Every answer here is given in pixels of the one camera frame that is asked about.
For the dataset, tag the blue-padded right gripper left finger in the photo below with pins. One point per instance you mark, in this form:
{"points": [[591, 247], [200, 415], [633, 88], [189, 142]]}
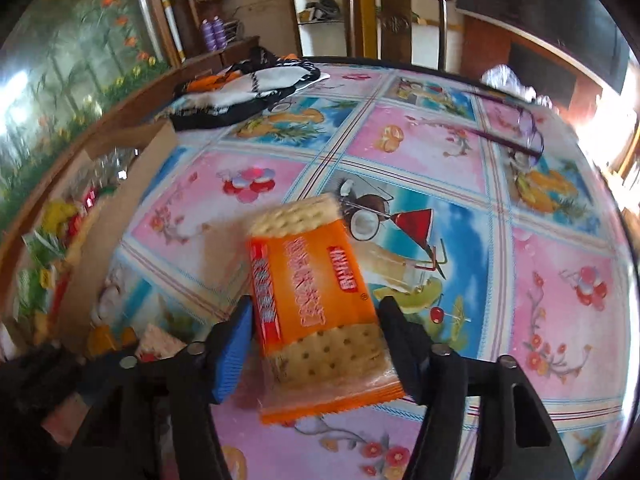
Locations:
{"points": [[202, 374]]}

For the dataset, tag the purple-framed eyeglasses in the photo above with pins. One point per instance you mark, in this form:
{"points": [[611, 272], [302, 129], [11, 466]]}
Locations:
{"points": [[505, 122]]}

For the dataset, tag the wooden chair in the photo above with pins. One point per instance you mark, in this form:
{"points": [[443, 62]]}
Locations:
{"points": [[389, 38]]}

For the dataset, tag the colourful fruit tablecloth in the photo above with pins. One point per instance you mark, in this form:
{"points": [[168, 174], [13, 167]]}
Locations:
{"points": [[486, 257]]}

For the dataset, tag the cardboard snack box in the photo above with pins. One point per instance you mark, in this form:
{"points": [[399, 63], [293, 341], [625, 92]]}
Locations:
{"points": [[55, 261]]}

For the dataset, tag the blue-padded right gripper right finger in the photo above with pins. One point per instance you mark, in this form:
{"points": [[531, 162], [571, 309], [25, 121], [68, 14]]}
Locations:
{"points": [[436, 378]]}

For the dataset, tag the white plastic bag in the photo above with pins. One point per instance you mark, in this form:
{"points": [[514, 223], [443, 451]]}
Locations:
{"points": [[502, 78]]}

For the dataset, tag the purple bottles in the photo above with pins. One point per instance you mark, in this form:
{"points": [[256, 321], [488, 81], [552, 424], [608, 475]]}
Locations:
{"points": [[213, 34]]}

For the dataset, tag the orange soda cracker packet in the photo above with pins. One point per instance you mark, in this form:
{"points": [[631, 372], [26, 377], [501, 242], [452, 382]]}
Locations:
{"points": [[322, 347]]}

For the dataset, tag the flower mural glass panel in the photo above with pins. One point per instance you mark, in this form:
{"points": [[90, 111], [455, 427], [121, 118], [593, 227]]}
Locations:
{"points": [[64, 63]]}

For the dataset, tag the black white orange cloth bag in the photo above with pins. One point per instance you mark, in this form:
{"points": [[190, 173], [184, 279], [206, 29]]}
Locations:
{"points": [[240, 92]]}

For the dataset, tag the black television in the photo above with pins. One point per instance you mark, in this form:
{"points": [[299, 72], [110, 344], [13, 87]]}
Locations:
{"points": [[582, 29]]}

